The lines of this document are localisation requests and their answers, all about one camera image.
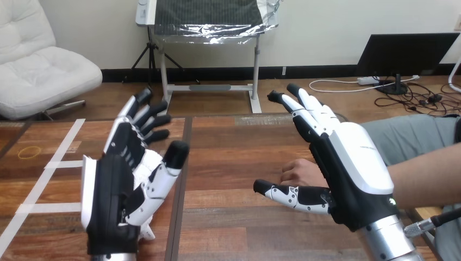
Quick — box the person's hand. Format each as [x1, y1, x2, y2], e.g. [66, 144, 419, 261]
[280, 158, 329, 189]

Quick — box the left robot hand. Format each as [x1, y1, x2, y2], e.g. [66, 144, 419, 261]
[80, 87, 190, 257]

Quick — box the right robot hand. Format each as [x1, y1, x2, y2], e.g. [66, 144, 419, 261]
[253, 83, 401, 232]

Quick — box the person's forearm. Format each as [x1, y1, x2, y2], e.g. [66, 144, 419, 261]
[387, 141, 461, 211]

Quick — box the person's body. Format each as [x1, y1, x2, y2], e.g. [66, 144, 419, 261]
[360, 114, 461, 261]

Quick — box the white desk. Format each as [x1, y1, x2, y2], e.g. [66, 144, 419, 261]
[135, 0, 281, 115]

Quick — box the dark screen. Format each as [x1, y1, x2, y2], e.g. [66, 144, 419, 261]
[356, 33, 461, 96]

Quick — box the white cushioned chair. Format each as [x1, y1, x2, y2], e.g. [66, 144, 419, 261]
[0, 0, 103, 121]

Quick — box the white curved tube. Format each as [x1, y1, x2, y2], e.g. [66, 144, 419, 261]
[448, 57, 461, 94]

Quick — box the black tripod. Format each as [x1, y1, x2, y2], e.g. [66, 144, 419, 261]
[130, 26, 201, 86]

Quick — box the black cable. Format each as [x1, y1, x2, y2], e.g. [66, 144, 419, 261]
[403, 207, 461, 239]

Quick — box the tangle of cables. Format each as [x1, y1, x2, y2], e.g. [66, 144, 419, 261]
[308, 74, 461, 117]

